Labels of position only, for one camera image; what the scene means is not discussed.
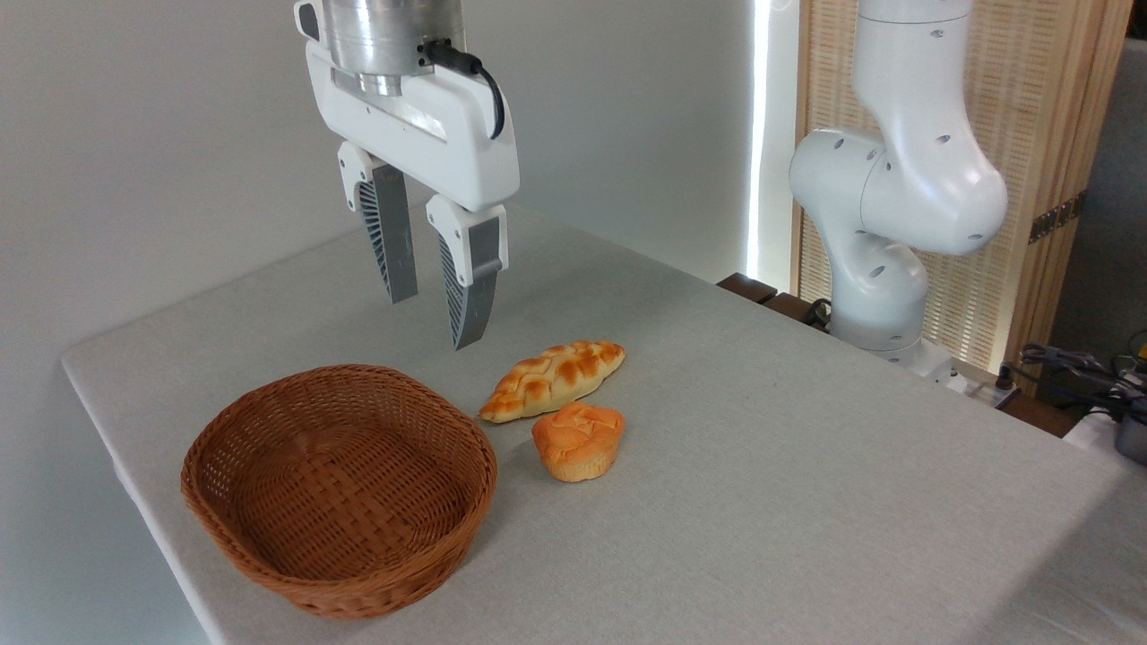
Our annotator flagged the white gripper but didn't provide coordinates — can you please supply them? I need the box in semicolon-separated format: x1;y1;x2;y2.
294;2;522;351

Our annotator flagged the braided golden bread loaf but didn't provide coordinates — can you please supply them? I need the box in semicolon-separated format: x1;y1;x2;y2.
479;340;626;424

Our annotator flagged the orange muffin bread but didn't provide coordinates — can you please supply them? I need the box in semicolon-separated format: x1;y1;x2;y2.
531;401;626;484

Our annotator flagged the brown wicker basket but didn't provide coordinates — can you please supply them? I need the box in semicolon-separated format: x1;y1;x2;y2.
180;364;499;621

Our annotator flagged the dark brown wooden block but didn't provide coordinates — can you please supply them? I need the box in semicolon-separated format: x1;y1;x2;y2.
762;292;830;332
717;273;779;305

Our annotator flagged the wooden slatted folding screen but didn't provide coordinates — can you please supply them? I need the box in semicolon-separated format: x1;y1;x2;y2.
793;0;1134;377

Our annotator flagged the black screen hinge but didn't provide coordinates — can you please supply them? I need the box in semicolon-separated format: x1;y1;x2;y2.
1029;193;1087;245

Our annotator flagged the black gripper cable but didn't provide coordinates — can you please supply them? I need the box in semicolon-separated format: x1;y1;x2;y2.
419;39;505;142

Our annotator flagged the black cable bundle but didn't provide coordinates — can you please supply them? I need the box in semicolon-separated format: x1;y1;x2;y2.
1020;343;1147;424

